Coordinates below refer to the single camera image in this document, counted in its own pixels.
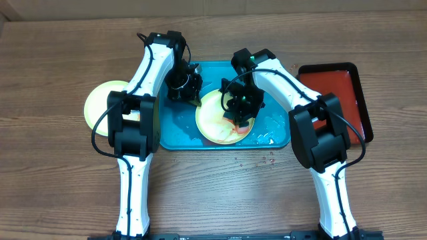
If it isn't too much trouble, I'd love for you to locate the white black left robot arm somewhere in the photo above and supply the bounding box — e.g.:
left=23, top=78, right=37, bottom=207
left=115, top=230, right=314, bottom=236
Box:
left=103, top=31, right=202, bottom=239

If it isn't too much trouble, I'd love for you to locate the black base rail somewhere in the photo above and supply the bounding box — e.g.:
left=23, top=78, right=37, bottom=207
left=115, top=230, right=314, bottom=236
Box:
left=87, top=229, right=384, bottom=240

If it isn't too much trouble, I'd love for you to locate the black tray with red water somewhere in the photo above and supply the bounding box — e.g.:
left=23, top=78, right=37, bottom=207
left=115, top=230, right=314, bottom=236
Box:
left=298, top=62, right=374, bottom=143

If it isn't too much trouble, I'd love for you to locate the yellow plate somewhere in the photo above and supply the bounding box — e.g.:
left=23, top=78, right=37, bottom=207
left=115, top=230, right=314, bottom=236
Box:
left=84, top=81, right=140, bottom=137
left=195, top=89, right=255, bottom=145

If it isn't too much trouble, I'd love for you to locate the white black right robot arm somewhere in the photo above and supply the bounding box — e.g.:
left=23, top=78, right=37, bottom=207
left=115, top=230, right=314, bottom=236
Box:
left=220, top=49, right=363, bottom=239

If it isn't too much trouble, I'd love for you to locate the teal plastic tray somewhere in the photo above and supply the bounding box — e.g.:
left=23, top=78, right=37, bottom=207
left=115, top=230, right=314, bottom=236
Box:
left=157, top=60, right=292, bottom=151

